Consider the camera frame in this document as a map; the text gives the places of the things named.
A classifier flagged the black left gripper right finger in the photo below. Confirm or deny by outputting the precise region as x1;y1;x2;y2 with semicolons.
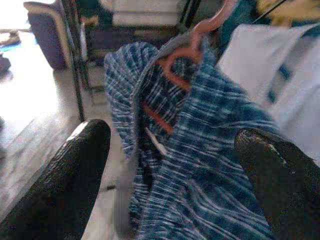
233;127;320;240

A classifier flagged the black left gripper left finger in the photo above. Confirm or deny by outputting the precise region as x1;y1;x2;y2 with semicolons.
0;119;112;240

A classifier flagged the blue plaid shirt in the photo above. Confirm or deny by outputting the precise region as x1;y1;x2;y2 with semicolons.
103;32;283;240

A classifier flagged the black metal drying rack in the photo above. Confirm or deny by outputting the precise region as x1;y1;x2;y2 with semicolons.
59;0;201;121

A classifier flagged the white thin garment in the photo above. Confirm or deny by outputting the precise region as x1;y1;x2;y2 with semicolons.
216;23;320;166

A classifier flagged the purple armchair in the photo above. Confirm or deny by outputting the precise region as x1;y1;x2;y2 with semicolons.
23;1;73;71

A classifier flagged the beige floor cloth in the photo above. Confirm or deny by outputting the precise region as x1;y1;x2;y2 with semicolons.
0;29;21;48

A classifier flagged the yellow garment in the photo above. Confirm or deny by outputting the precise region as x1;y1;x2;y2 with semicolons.
257;0;320;27

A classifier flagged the white cushion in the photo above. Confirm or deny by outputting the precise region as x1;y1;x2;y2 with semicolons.
112;0;186;26

